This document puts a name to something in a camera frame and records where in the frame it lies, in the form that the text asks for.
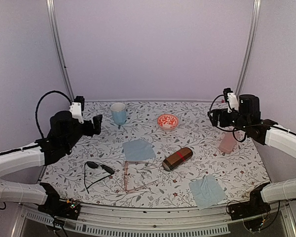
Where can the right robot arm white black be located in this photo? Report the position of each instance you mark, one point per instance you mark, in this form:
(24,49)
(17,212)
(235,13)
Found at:
(243,114)

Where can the aluminium frame post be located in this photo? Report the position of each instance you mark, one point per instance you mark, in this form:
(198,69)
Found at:
(250,44)
(59,51)

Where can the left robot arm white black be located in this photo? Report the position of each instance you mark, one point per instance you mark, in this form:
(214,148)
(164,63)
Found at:
(65,132)

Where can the right aluminium frame post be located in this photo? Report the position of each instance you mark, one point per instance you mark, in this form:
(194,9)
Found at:
(250,44)

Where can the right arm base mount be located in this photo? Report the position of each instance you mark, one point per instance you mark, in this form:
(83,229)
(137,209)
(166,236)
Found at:
(255,206)

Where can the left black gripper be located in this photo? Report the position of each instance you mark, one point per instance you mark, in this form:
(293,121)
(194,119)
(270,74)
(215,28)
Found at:
(97,125)

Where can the brown striped glasses case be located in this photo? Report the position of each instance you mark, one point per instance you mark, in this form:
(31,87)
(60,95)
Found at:
(177,158)

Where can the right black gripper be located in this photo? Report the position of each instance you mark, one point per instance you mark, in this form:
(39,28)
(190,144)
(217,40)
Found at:
(223,123)

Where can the blue cleaning cloth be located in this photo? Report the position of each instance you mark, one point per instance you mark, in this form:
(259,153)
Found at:
(138,150)
(206,192)

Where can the clear pink frame glasses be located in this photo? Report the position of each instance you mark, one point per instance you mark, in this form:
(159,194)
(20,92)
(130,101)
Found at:
(138,175)

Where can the left aluminium frame post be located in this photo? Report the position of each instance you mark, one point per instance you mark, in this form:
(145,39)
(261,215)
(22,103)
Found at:
(59,51)

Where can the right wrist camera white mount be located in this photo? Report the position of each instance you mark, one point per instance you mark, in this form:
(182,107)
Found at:
(231,100)

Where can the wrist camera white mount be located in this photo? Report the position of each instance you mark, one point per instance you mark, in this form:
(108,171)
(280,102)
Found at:
(77,107)
(231,100)

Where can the pink translucent plastic cup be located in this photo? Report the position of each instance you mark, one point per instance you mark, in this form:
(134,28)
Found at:
(229,141)

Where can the floral patterned table mat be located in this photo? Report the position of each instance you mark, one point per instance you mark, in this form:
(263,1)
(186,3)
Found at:
(150,161)

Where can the light blue paper cup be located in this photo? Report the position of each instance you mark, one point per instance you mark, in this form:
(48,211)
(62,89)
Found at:
(118,112)

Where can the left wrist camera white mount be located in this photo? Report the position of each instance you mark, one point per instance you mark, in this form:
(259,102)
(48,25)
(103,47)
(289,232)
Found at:
(77,107)

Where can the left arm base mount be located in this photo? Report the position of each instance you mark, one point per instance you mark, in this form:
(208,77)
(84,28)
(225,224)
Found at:
(64,207)

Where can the black sunglasses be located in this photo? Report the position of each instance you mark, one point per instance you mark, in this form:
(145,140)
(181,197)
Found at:
(93,165)

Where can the red patterned small bowl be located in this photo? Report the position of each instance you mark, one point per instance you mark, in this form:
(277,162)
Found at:
(167,121)

